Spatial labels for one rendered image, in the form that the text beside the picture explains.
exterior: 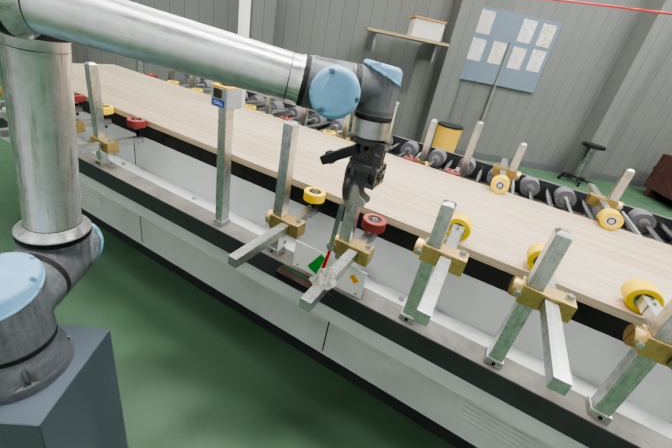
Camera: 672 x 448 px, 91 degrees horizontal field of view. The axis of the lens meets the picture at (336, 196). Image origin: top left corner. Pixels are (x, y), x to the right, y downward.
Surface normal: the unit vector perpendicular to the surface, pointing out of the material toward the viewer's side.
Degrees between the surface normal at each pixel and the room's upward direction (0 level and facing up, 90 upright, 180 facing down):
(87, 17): 83
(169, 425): 0
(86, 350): 0
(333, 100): 90
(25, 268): 5
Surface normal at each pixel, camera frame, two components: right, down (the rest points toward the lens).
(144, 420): 0.18, -0.89
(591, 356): -0.47, 0.30
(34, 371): 0.84, 0.04
